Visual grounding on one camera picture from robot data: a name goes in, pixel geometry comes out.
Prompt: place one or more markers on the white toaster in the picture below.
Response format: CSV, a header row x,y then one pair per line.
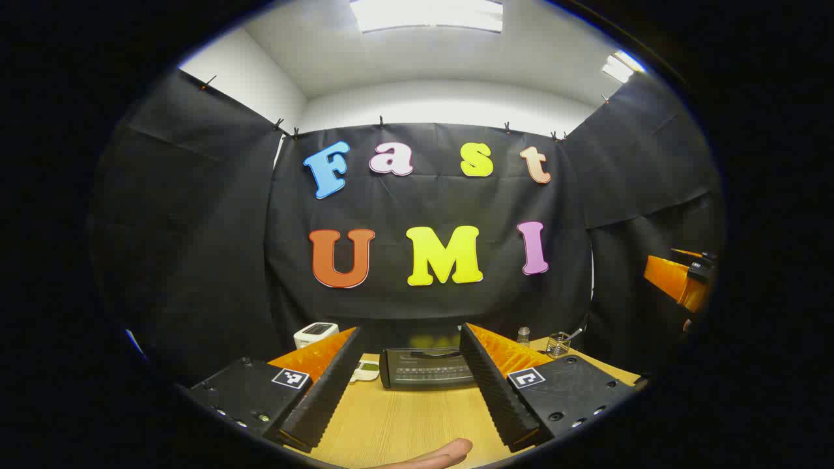
x,y
315,333

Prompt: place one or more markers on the small clear glass bottle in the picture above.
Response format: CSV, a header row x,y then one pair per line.
x,y
523,337

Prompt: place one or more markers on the black backdrop cloth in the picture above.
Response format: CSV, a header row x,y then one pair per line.
x,y
195,228

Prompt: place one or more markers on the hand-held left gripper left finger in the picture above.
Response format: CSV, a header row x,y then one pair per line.
x,y
332,384

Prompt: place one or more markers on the metal spoon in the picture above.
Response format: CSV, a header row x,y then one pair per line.
x,y
573,334

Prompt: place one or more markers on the large ceiling light panel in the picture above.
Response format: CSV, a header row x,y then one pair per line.
x,y
427,14

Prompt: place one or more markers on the black electric oven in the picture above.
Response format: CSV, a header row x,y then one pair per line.
x,y
423,374

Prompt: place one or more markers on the small ceiling light panel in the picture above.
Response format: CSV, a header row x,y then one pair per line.
x,y
622,66

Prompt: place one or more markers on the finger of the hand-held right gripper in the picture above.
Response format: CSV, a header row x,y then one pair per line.
x,y
668,273

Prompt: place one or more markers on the white divided seasoning dish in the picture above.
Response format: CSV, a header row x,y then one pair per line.
x,y
367,371

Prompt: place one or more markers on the clear glass cup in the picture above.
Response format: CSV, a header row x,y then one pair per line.
x,y
557,346

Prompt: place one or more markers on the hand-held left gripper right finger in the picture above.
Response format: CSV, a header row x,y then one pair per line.
x,y
495,391

